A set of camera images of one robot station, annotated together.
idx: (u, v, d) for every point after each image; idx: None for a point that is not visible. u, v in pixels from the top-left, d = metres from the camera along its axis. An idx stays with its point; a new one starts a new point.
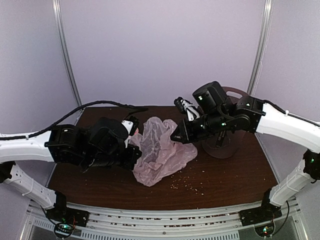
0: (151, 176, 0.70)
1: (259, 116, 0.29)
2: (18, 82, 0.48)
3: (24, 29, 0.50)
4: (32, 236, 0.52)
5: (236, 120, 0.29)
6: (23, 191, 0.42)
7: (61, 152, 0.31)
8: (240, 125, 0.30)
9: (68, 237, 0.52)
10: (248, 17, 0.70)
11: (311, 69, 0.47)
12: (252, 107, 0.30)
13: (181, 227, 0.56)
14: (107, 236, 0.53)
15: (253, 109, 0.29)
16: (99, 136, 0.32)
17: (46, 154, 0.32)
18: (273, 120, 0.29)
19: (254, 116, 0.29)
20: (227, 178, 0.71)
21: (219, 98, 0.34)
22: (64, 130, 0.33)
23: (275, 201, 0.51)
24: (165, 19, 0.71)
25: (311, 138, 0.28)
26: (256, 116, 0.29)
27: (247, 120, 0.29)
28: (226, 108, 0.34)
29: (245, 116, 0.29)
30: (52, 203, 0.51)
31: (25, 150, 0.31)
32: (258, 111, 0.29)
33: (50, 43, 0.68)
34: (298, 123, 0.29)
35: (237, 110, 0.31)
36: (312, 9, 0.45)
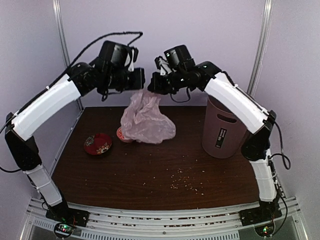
0: (129, 126, 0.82)
1: (209, 77, 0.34)
2: (17, 82, 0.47)
3: (24, 29, 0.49)
4: (32, 236, 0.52)
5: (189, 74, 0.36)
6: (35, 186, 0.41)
7: (85, 77, 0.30)
8: (190, 80, 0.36)
9: (69, 237, 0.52)
10: (248, 17, 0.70)
11: (311, 69, 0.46)
12: (207, 69, 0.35)
13: (181, 227, 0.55)
14: (107, 236, 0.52)
15: (206, 70, 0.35)
16: (109, 52, 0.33)
17: (73, 91, 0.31)
18: (218, 84, 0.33)
19: (204, 76, 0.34)
20: (227, 178, 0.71)
21: (181, 57, 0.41)
22: (77, 65, 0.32)
23: (265, 197, 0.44)
24: (165, 19, 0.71)
25: (249, 114, 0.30)
26: (206, 77, 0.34)
27: (197, 76, 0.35)
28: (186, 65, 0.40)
29: (197, 73, 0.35)
30: (61, 196, 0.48)
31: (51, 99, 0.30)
32: (209, 73, 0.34)
33: (50, 43, 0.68)
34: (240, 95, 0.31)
35: (193, 69, 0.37)
36: (313, 9, 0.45)
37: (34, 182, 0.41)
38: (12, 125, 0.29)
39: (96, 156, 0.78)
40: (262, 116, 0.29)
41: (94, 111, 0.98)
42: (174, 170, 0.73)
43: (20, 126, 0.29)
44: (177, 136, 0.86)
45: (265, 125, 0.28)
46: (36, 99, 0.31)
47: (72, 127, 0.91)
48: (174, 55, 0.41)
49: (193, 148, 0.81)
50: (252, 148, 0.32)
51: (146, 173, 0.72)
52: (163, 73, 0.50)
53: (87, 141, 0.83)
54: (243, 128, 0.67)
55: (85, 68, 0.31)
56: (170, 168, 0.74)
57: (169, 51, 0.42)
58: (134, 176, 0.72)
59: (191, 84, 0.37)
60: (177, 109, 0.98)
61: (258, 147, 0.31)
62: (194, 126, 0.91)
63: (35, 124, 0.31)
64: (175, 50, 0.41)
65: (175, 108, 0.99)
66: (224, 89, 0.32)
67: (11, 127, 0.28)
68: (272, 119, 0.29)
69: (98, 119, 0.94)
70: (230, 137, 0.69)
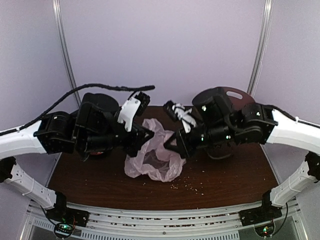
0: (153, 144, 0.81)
1: (271, 127, 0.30)
2: (17, 81, 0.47)
3: (24, 28, 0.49)
4: (32, 236, 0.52)
5: (246, 133, 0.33)
6: (23, 191, 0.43)
7: (50, 140, 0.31)
8: (250, 138, 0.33)
9: (69, 237, 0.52)
10: (248, 17, 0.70)
11: (311, 69, 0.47)
12: (263, 117, 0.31)
13: (181, 227, 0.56)
14: (107, 236, 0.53)
15: (265, 120, 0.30)
16: (83, 119, 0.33)
17: (38, 146, 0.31)
18: (285, 129, 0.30)
19: (266, 128, 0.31)
20: (227, 178, 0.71)
21: (226, 110, 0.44)
22: (54, 118, 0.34)
23: (277, 203, 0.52)
24: (165, 19, 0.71)
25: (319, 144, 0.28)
26: (269, 128, 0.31)
27: (257, 131, 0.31)
28: (234, 118, 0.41)
29: (256, 128, 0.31)
30: (52, 203, 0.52)
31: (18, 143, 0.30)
32: (271, 122, 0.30)
33: (50, 42, 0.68)
34: (303, 128, 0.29)
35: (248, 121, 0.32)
36: (313, 9, 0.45)
37: (21, 190, 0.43)
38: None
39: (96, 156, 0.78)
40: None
41: None
42: None
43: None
44: None
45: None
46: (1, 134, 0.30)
47: None
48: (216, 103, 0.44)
49: None
50: None
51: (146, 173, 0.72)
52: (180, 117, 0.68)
53: None
54: None
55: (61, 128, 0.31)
56: None
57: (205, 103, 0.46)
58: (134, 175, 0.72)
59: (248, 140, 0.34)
60: None
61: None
62: None
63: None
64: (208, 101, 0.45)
65: None
66: (286, 127, 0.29)
67: None
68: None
69: None
70: None
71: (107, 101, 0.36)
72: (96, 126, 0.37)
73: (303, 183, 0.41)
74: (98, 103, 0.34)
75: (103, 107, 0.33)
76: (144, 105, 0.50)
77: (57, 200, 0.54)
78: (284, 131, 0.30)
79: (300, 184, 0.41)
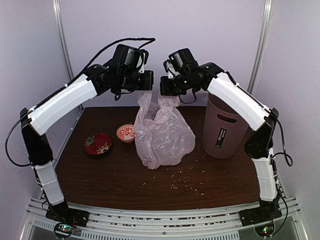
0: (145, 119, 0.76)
1: (211, 77, 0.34)
2: (17, 82, 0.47)
3: (24, 28, 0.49)
4: (32, 235, 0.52)
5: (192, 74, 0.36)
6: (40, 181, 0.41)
7: (102, 78, 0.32)
8: (194, 80, 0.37)
9: (69, 237, 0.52)
10: (248, 17, 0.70)
11: (310, 69, 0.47)
12: (210, 69, 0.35)
13: (181, 227, 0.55)
14: (107, 236, 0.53)
15: (209, 71, 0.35)
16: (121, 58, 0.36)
17: (91, 90, 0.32)
18: (219, 81, 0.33)
19: (207, 76, 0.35)
20: (227, 178, 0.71)
21: (185, 60, 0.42)
22: (94, 67, 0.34)
23: (265, 196, 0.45)
24: (165, 19, 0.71)
25: (251, 112, 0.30)
26: (209, 77, 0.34)
27: (200, 77, 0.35)
28: (190, 67, 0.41)
29: (200, 73, 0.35)
30: (62, 196, 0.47)
31: (72, 95, 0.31)
32: (212, 73, 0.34)
33: (50, 42, 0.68)
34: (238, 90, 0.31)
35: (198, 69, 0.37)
36: (313, 10, 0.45)
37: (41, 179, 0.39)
38: (29, 119, 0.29)
39: (96, 156, 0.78)
40: (263, 113, 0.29)
41: (94, 111, 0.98)
42: (174, 170, 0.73)
43: (37, 122, 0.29)
44: None
45: (267, 122, 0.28)
46: (52, 96, 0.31)
47: (72, 127, 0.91)
48: (178, 57, 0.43)
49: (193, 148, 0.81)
50: (255, 144, 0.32)
51: (146, 173, 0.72)
52: (171, 76, 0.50)
53: (87, 141, 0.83)
54: (243, 128, 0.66)
55: (101, 70, 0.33)
56: (170, 168, 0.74)
57: (174, 55, 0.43)
58: (134, 176, 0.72)
59: (194, 84, 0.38)
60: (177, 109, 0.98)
61: (261, 145, 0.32)
62: (194, 126, 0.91)
63: (47, 114, 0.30)
64: (178, 54, 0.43)
65: None
66: (227, 87, 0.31)
67: (28, 121, 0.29)
68: (274, 117, 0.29)
69: (99, 119, 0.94)
70: (231, 137, 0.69)
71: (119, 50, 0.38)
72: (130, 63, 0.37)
73: (264, 166, 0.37)
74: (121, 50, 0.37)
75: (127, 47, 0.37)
76: (147, 56, 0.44)
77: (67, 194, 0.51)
78: (225, 88, 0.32)
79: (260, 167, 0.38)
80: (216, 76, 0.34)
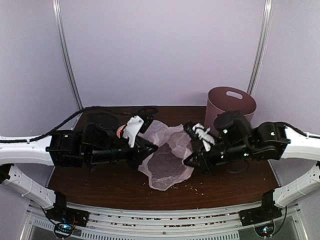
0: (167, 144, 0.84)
1: (285, 145, 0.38)
2: (17, 83, 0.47)
3: (23, 29, 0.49)
4: (32, 235, 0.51)
5: (263, 151, 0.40)
6: (22, 192, 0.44)
7: (62, 157, 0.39)
8: (266, 155, 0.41)
9: (68, 237, 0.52)
10: (249, 17, 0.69)
11: (310, 70, 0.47)
12: (276, 137, 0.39)
13: (181, 227, 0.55)
14: (107, 236, 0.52)
15: (279, 139, 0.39)
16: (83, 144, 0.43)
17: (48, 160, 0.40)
18: (296, 144, 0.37)
19: (280, 145, 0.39)
20: (227, 178, 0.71)
21: (245, 130, 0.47)
22: (64, 135, 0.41)
23: (280, 204, 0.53)
24: (165, 19, 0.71)
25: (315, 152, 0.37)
26: (282, 145, 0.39)
27: (273, 150, 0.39)
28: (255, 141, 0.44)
29: (271, 148, 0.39)
30: (52, 203, 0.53)
31: (30, 154, 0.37)
32: (283, 141, 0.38)
33: (50, 43, 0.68)
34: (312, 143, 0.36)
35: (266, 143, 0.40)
36: (313, 10, 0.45)
37: (20, 190, 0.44)
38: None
39: None
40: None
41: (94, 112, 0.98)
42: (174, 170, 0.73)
43: None
44: None
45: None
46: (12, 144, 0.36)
47: (72, 127, 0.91)
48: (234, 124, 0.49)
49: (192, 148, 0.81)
50: None
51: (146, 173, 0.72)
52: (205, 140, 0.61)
53: None
54: None
55: (66, 143, 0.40)
56: None
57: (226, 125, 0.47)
58: (134, 176, 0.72)
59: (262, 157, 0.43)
60: (177, 109, 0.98)
61: None
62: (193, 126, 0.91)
63: (1, 158, 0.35)
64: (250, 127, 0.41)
65: (175, 108, 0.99)
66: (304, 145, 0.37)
67: None
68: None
69: None
70: None
71: (107, 121, 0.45)
72: (99, 141, 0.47)
73: (310, 186, 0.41)
74: (100, 122, 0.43)
75: (105, 126, 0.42)
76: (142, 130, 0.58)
77: (57, 200, 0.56)
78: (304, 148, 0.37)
79: (306, 187, 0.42)
80: (290, 140, 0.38)
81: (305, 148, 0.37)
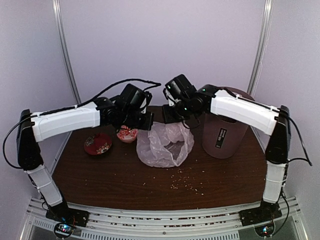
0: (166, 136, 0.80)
1: (210, 99, 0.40)
2: (17, 83, 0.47)
3: (23, 28, 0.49)
4: (32, 235, 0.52)
5: (193, 101, 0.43)
6: (39, 185, 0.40)
7: (109, 114, 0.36)
8: (195, 105, 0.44)
9: (69, 237, 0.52)
10: (249, 17, 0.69)
11: (311, 70, 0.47)
12: (207, 92, 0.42)
13: (181, 227, 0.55)
14: (107, 236, 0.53)
15: (206, 93, 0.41)
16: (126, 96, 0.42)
17: (96, 121, 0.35)
18: (220, 100, 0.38)
19: (206, 99, 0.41)
20: (227, 178, 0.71)
21: (181, 87, 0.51)
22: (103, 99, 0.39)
23: (268, 198, 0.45)
24: (165, 19, 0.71)
25: (257, 118, 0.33)
26: (208, 99, 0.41)
27: (200, 102, 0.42)
28: (188, 94, 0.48)
29: (200, 99, 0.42)
30: (61, 197, 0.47)
31: (78, 119, 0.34)
32: (210, 95, 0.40)
33: (50, 43, 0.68)
34: (244, 104, 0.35)
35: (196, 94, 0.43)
36: (313, 10, 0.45)
37: (40, 181, 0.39)
38: (33, 123, 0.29)
39: (96, 156, 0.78)
40: (272, 114, 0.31)
41: None
42: (174, 170, 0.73)
43: (38, 129, 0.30)
44: None
45: (280, 123, 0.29)
46: (59, 111, 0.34)
47: None
48: (174, 85, 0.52)
49: (192, 148, 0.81)
50: (275, 149, 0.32)
51: (146, 173, 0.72)
52: (172, 104, 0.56)
53: (87, 141, 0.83)
54: (242, 129, 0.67)
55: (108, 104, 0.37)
56: (170, 168, 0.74)
57: (175, 84, 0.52)
58: (134, 176, 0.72)
59: (195, 109, 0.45)
60: None
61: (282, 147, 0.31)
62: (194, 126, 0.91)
63: (49, 130, 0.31)
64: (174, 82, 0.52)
65: None
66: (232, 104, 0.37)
67: (31, 124, 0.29)
68: (284, 115, 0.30)
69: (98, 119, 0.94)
70: (230, 137, 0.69)
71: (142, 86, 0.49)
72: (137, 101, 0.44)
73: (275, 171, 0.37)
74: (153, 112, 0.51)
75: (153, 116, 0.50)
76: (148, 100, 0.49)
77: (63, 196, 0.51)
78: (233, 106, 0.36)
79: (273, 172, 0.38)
80: (215, 96, 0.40)
81: (251, 112, 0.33)
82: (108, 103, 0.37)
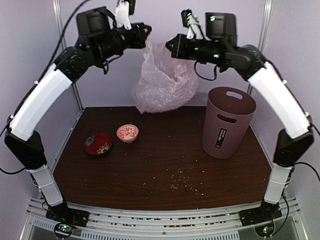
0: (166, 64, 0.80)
1: (259, 66, 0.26)
2: (17, 84, 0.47)
3: (24, 27, 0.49)
4: (32, 236, 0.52)
5: (237, 56, 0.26)
6: (40, 186, 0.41)
7: (80, 62, 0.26)
8: (237, 62, 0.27)
9: (69, 237, 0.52)
10: (249, 17, 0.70)
11: (310, 70, 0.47)
12: (257, 55, 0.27)
13: (181, 227, 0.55)
14: (107, 236, 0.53)
15: (258, 57, 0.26)
16: (86, 27, 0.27)
17: (64, 80, 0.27)
18: (270, 78, 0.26)
19: (254, 62, 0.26)
20: (227, 178, 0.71)
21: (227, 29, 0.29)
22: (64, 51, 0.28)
23: (271, 199, 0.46)
24: (164, 20, 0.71)
25: (297, 121, 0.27)
26: (256, 65, 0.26)
27: (247, 61, 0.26)
28: (232, 42, 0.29)
29: (249, 57, 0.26)
30: (62, 198, 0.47)
31: (42, 94, 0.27)
32: (261, 61, 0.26)
33: (51, 43, 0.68)
34: (290, 96, 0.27)
35: (244, 51, 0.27)
36: (312, 10, 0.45)
37: (41, 180, 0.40)
38: (10, 129, 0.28)
39: (96, 156, 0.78)
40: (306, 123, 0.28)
41: (94, 112, 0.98)
42: (174, 170, 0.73)
43: (17, 129, 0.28)
44: (177, 136, 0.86)
45: (311, 135, 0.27)
46: (25, 99, 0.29)
47: (72, 127, 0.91)
48: (220, 22, 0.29)
49: (192, 148, 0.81)
50: (288, 153, 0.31)
51: (146, 173, 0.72)
52: (191, 37, 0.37)
53: (87, 141, 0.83)
54: (243, 129, 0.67)
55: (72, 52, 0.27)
56: (170, 168, 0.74)
57: (218, 15, 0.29)
58: (134, 176, 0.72)
59: (232, 67, 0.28)
60: (177, 109, 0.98)
61: (293, 153, 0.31)
62: (194, 126, 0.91)
63: (26, 121, 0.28)
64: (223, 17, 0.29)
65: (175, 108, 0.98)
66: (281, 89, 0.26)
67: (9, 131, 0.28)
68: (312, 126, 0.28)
69: (98, 119, 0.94)
70: (231, 137, 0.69)
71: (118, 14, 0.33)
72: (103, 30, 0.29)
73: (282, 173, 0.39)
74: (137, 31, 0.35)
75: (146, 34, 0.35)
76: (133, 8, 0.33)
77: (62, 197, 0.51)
78: (280, 92, 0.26)
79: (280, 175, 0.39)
80: (265, 66, 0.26)
81: (295, 112, 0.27)
82: (70, 51, 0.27)
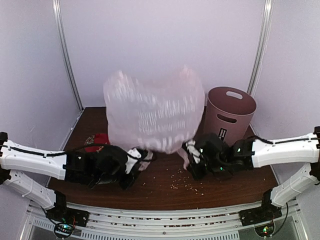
0: None
1: (249, 157, 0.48)
2: (17, 84, 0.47)
3: (24, 29, 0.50)
4: (32, 235, 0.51)
5: (233, 166, 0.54)
6: (23, 192, 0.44)
7: (73, 174, 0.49)
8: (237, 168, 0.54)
9: (68, 238, 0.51)
10: (249, 17, 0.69)
11: (310, 70, 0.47)
12: (243, 152, 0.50)
13: (181, 227, 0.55)
14: (107, 236, 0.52)
15: (243, 154, 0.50)
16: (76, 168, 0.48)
17: (61, 174, 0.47)
18: (259, 155, 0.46)
19: (245, 158, 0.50)
20: (227, 178, 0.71)
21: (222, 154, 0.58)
22: (78, 157, 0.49)
23: (277, 202, 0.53)
24: (164, 19, 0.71)
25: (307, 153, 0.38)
26: (247, 157, 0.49)
27: (240, 164, 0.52)
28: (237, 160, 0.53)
29: (240, 163, 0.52)
30: (52, 203, 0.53)
31: (38, 166, 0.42)
32: (248, 153, 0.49)
33: (51, 44, 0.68)
34: (289, 145, 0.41)
35: (247, 161, 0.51)
36: (313, 10, 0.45)
37: (20, 191, 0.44)
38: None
39: None
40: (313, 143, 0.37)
41: (94, 112, 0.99)
42: (174, 170, 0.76)
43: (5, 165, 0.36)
44: None
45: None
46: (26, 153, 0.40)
47: (72, 127, 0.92)
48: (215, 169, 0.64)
49: None
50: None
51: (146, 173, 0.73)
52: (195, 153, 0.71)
53: (87, 141, 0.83)
54: (243, 129, 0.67)
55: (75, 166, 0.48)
56: None
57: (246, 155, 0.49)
58: None
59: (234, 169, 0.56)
60: None
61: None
62: None
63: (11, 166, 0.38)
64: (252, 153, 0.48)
65: (175, 108, 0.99)
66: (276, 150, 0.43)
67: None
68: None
69: (99, 119, 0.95)
70: (230, 137, 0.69)
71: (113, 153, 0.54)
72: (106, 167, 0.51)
73: (303, 183, 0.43)
74: (115, 155, 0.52)
75: (121, 160, 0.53)
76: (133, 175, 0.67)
77: (57, 199, 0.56)
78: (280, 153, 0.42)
79: (300, 184, 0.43)
80: (253, 152, 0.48)
81: (302, 152, 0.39)
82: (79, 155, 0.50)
